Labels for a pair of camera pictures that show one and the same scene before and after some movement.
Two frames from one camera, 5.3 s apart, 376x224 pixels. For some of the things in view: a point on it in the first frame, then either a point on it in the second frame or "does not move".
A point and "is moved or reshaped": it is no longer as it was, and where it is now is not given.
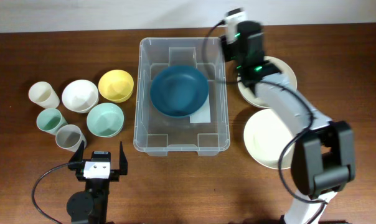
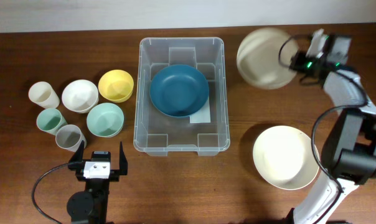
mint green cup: [50, 121] does not move
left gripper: [76, 162] does not move
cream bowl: [267, 138] is moved or reshaped
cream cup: [42, 93] does not move
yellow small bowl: [116, 85] does not move
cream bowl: [284, 68] is moved or reshaped
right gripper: [224, 39] → [296, 60]
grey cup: [69, 137] does not move
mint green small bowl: [105, 119] does not move
